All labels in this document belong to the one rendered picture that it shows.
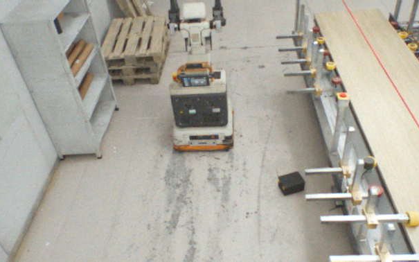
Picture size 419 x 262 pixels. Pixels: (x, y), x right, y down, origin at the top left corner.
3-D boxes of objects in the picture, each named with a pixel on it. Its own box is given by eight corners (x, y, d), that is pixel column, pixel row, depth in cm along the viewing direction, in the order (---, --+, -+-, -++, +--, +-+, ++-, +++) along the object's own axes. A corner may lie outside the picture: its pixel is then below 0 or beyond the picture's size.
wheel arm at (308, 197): (305, 202, 244) (306, 197, 241) (305, 198, 246) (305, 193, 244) (377, 200, 241) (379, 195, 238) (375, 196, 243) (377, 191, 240)
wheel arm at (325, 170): (305, 176, 264) (305, 171, 262) (304, 172, 267) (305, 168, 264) (371, 174, 261) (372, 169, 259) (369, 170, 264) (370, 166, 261)
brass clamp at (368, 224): (366, 229, 214) (367, 223, 211) (359, 209, 224) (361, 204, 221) (377, 229, 213) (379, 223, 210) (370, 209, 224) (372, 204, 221)
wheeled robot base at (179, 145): (234, 150, 402) (233, 132, 387) (173, 152, 408) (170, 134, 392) (233, 111, 454) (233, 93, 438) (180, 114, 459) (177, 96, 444)
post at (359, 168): (347, 215, 257) (358, 162, 226) (345, 211, 259) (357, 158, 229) (352, 215, 256) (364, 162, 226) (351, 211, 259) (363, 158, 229)
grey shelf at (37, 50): (60, 160, 418) (-2, 23, 320) (84, 110, 487) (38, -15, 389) (101, 159, 415) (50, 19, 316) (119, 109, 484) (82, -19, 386)
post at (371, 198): (357, 247, 236) (371, 193, 206) (355, 241, 239) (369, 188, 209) (363, 246, 236) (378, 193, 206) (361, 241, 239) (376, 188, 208)
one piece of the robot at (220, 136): (224, 140, 393) (224, 134, 388) (183, 141, 397) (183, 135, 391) (224, 138, 395) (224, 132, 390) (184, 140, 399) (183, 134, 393)
